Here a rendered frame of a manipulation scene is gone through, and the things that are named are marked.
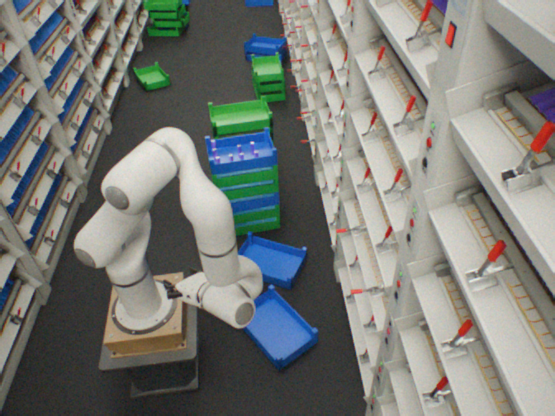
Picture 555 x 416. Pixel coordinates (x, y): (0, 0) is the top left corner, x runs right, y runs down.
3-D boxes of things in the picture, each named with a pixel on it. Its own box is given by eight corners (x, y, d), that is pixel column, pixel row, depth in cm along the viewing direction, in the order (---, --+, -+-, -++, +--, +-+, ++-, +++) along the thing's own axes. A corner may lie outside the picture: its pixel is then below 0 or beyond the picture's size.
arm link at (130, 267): (101, 279, 140) (73, 224, 124) (139, 238, 152) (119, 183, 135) (131, 293, 136) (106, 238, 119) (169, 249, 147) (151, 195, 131)
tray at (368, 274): (384, 348, 133) (376, 331, 127) (346, 210, 178) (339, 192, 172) (453, 328, 129) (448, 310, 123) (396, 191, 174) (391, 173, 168)
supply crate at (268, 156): (211, 175, 205) (209, 160, 199) (206, 150, 219) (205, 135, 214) (277, 164, 209) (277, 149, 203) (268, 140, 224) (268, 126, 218)
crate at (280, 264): (231, 271, 215) (230, 259, 209) (250, 242, 228) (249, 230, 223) (291, 290, 205) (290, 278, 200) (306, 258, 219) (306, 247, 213)
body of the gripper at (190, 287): (197, 314, 128) (176, 301, 136) (226, 298, 134) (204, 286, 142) (192, 291, 125) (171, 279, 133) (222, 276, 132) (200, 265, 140)
